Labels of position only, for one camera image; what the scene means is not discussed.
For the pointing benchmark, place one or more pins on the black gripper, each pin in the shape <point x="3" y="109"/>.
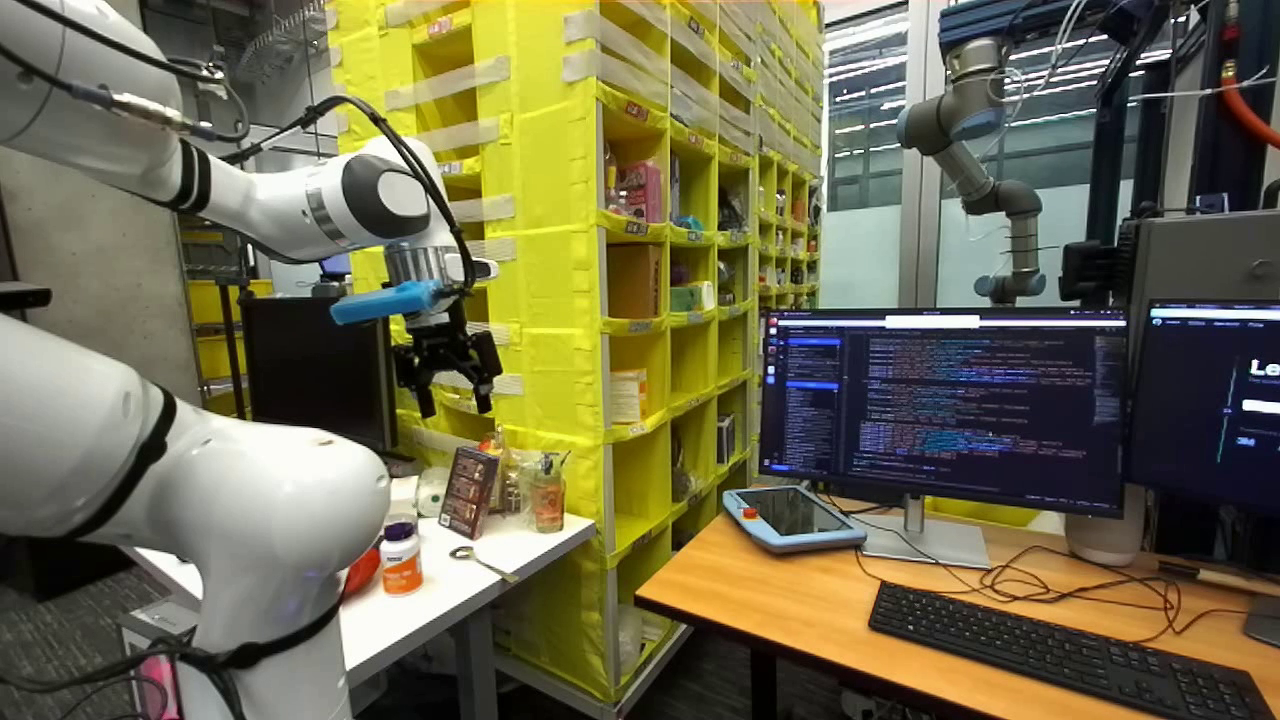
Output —
<point x="451" y="351"/>

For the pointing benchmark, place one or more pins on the white bottle with black lid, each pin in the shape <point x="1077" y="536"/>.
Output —
<point x="401" y="556"/>

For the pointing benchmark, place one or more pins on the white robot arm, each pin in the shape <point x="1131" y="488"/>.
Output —
<point x="91" y="448"/>

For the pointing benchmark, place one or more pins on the grey background robot arm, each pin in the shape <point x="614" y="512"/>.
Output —
<point x="944" y="130"/>

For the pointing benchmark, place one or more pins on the dark picture box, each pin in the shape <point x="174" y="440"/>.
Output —
<point x="471" y="488"/>

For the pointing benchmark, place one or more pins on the black monitor on table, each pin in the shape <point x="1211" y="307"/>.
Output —
<point x="321" y="373"/>

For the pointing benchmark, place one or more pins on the glass jar with items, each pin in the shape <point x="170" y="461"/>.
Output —
<point x="544" y="493"/>

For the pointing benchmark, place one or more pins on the white table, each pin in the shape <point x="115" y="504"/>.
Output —
<point x="442" y="584"/>

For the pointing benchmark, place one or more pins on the orange bowl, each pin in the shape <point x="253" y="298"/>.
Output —
<point x="363" y="571"/>

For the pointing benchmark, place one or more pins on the yellow fabric shelf unit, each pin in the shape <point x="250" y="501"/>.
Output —
<point x="640" y="179"/>

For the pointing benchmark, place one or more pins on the wooden desk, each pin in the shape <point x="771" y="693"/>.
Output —
<point x="819" y="610"/>

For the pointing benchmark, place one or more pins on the blue teach pendant tablet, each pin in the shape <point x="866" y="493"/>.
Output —
<point x="784" y="520"/>

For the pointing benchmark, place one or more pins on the wide code monitor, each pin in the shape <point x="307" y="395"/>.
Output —
<point x="1006" y="404"/>

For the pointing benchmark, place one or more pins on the black keyboard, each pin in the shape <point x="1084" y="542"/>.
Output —
<point x="1108" y="668"/>

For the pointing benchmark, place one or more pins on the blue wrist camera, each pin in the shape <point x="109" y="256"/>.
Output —
<point x="410" y="298"/>

